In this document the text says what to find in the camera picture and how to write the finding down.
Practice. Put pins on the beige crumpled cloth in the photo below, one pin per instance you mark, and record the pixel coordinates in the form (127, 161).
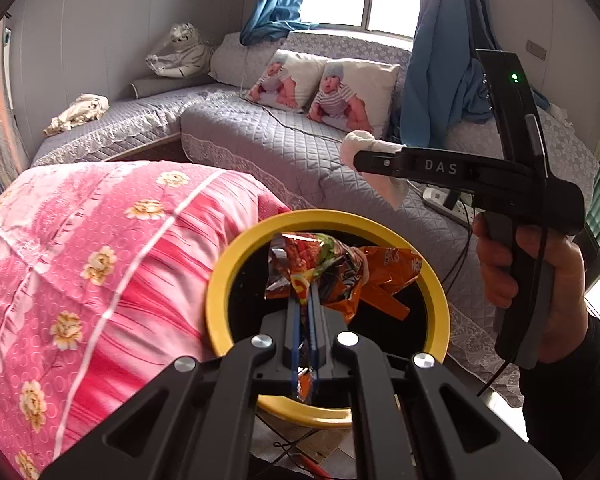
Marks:
(77, 112)

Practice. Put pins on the person's right forearm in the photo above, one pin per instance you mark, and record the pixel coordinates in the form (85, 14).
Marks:
(575, 410)

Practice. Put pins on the person's right hand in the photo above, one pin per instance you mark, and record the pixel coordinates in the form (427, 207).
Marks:
(567, 300)

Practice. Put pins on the white tiger plush toy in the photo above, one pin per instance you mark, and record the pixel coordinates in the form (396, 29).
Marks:
(180, 52)

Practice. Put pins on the grey quilted sofa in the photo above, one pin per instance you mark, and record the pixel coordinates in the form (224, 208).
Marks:
(260, 140)

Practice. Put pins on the white power strip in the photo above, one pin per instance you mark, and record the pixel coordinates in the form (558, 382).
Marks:
(437, 199)

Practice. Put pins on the baby print pillow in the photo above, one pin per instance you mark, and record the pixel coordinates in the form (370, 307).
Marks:
(285, 80)
(350, 95)

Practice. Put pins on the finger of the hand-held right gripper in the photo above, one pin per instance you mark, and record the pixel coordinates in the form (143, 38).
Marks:
(375, 161)

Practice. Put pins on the wall switch plate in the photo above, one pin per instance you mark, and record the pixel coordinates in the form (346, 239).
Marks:
(536, 48)

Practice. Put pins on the white paper towel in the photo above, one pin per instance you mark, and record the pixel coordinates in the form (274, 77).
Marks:
(375, 137)

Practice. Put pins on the yellow-rimmed black bin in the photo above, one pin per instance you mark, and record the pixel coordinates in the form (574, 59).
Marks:
(220, 280)

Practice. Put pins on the orange snack wrapper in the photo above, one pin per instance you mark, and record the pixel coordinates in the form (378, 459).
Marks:
(390, 270)

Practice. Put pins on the blue curtain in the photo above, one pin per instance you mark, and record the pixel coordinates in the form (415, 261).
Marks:
(275, 0)
(445, 60)

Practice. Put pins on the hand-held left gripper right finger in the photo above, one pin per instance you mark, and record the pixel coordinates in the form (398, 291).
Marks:
(314, 330)

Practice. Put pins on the pink floral blanket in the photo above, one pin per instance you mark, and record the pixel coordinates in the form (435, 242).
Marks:
(105, 220)

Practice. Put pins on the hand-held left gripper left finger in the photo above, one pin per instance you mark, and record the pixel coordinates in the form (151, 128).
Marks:
(296, 330)

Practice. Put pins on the pale green cloth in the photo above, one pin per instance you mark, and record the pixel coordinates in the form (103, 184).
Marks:
(562, 115)

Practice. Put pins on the red foil snack wrapper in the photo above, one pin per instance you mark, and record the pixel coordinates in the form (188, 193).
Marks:
(305, 265)

